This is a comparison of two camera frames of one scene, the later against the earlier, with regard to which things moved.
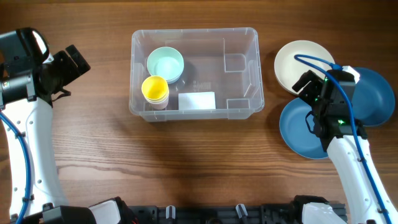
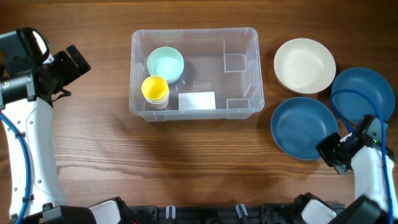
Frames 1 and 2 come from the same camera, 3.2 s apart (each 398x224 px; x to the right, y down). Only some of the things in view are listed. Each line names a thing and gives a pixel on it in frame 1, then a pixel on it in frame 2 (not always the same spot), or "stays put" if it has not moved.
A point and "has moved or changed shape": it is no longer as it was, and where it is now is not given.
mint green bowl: [165, 61] stays put
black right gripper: [316, 84] → [323, 148]
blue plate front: [296, 133] has moved or changed shape
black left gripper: [73, 71] stays put
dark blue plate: [372, 99] stays put
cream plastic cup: [157, 101] stays put
